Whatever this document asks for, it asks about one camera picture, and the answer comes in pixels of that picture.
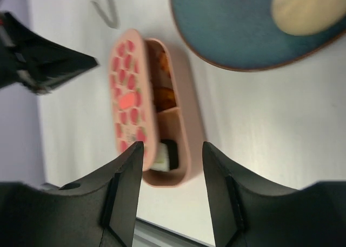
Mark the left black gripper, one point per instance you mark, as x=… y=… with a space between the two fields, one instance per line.
x=35 y=62

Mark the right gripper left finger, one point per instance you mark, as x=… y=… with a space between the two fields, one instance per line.
x=98 y=209

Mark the pink divided lunch box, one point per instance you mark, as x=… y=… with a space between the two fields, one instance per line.
x=183 y=123

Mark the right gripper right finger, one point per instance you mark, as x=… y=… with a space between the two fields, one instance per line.
x=249 y=210

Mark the long brown sausage piece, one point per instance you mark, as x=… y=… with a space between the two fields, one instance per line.
x=164 y=98

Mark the beige steamed bun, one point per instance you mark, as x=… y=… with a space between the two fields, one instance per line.
x=306 y=17

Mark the blue ceramic plate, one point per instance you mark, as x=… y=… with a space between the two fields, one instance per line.
x=240 y=35

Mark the cucumber sushi roll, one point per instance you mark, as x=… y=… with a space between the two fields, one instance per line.
x=167 y=158

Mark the short red sausage piece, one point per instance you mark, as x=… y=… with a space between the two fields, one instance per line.
x=163 y=62

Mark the white cat paw tongs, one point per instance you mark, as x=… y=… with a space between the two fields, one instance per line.
x=107 y=11

